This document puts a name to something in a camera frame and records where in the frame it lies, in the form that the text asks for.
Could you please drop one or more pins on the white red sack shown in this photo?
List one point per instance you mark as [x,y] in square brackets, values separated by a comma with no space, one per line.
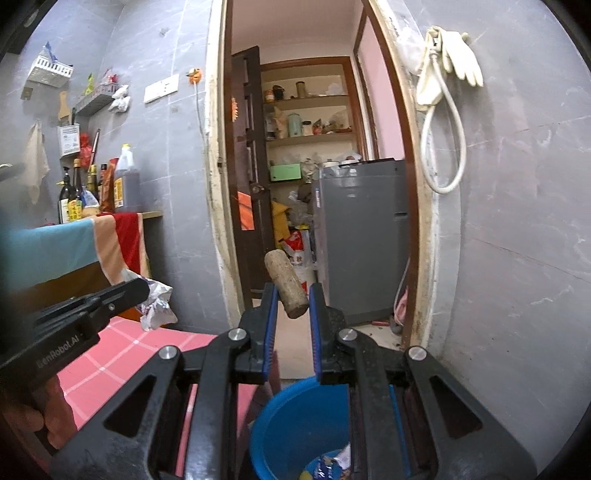
[298,249]

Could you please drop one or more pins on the green box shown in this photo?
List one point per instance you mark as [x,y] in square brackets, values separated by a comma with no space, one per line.
[285,173]

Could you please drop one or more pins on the orange wall hook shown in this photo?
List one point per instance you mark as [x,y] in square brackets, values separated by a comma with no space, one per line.
[194,75]

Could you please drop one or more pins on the red snack packet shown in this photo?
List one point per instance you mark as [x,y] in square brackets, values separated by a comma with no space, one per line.
[106,78]

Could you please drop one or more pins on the brown cylindrical canister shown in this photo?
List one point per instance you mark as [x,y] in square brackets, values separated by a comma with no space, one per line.
[300,90]

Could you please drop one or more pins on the green yellow packet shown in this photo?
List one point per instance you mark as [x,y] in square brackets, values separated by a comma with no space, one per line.
[91,82]

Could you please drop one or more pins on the grey wall rack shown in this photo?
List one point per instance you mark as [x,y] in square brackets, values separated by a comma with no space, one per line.
[92,104]

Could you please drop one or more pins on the person's left hand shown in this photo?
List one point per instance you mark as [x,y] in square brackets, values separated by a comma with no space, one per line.
[51,410]

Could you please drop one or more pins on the orange paper sheet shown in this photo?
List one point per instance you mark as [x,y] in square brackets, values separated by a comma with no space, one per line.
[245,212]

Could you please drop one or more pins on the blue plastic bucket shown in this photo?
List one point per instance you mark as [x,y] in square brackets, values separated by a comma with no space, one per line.
[295,415]

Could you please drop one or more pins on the blue white powder pouch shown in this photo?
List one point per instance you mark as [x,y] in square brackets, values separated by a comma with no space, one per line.
[330,470]

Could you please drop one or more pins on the beige hanging towel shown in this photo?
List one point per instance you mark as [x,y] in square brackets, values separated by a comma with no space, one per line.
[36,161]

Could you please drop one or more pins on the large brown oil jug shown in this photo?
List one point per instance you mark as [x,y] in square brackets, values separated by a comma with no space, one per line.
[127,184]

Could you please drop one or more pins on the wooden spatula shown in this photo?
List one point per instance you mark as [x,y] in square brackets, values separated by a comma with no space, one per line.
[63,106]

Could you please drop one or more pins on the orange seasoning packet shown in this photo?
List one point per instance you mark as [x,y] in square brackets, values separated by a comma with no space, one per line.
[107,184]

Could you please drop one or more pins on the yellow bag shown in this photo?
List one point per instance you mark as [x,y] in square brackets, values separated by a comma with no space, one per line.
[279,221]

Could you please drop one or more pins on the white utensil holder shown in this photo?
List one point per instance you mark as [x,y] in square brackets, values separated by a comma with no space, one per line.
[69,138]

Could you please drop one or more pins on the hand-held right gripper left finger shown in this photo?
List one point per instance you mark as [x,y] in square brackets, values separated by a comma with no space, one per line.
[270,323]

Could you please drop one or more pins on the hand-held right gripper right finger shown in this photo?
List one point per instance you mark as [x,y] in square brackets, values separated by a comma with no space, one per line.
[316,323]

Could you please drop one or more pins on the cream rubber glove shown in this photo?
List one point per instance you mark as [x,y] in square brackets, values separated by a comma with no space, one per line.
[461,55]
[429,87]

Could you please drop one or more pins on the multicolour striped cloth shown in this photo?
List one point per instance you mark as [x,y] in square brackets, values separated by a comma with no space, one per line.
[46,249]

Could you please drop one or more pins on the white wall switch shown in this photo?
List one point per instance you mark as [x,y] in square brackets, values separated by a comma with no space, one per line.
[153,92]

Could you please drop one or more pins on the white wall socket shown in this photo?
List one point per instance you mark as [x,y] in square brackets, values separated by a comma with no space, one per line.
[170,85]

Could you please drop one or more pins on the dark sauce bottle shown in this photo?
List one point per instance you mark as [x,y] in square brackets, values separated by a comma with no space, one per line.
[71,203]
[92,184]

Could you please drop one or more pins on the wooden door frame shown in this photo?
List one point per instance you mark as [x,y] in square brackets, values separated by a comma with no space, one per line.
[410,207]

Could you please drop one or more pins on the dark brown wooden door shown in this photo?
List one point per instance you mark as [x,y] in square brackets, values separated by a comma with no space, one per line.
[244,161]

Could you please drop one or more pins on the wooden cylinder block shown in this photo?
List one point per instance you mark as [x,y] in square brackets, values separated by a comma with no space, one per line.
[284,281]

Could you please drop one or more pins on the pink cloth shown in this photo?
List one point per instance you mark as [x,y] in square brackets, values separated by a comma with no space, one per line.
[402,304]

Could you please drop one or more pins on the grey washing machine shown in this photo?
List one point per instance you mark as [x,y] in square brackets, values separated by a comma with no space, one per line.
[364,230]

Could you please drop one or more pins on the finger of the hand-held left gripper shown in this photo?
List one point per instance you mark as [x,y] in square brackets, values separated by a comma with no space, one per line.
[120,295]

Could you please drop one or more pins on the mint green canister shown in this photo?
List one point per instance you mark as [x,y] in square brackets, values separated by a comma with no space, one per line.
[295,124]

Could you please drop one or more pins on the white crumpled plastic bag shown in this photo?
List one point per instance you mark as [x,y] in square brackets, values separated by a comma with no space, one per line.
[119,102]

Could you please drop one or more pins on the red plastic bag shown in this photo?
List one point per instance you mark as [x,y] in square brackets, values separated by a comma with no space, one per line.
[85,145]

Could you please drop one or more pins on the built-in wooden shelves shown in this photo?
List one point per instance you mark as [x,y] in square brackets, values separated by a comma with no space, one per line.
[314,139]

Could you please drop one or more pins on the white plastic wall basket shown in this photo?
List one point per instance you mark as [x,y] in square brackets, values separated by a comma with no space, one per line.
[48,69]

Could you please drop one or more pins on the pink checked tablecloth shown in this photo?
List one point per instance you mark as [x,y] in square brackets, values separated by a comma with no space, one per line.
[124,341]

